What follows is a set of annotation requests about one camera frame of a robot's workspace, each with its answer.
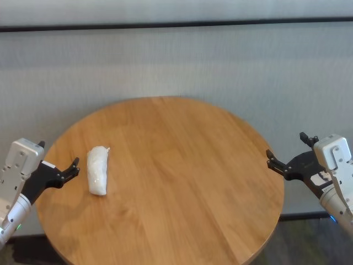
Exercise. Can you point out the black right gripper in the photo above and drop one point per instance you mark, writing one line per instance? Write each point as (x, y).
(306, 168)

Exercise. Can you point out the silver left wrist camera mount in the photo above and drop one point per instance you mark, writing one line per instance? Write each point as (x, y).
(18, 165)

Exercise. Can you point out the black baseboard strip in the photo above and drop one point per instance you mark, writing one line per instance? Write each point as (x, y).
(306, 215)

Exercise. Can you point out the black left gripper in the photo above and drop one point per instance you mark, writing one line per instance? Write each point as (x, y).
(41, 179)

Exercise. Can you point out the black horizontal wall rail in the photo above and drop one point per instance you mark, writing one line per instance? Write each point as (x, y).
(176, 23)

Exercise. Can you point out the white plastic-wrapped sandbag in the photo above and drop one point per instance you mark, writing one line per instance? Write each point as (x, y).
(97, 171)

